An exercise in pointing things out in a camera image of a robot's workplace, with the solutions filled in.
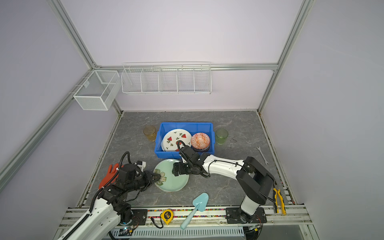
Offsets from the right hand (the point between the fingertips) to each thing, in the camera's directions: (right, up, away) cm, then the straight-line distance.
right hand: (178, 172), depth 83 cm
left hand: (-9, -2, -5) cm, 10 cm away
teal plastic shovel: (+12, -14, -5) cm, 19 cm away
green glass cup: (+26, +20, +14) cm, 36 cm away
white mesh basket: (-55, +50, +16) cm, 76 cm away
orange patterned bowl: (+13, +16, +10) cm, 23 cm away
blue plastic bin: (+8, +25, +24) cm, 35 cm away
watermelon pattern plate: (-8, +17, +19) cm, 27 cm away
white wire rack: (-10, +58, +16) cm, 61 cm away
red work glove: (-41, -1, +5) cm, 41 cm away
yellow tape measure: (-4, -18, -11) cm, 22 cm away
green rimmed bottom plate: (-5, -4, -3) cm, 7 cm away
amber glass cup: (-23, +22, +21) cm, 38 cm away
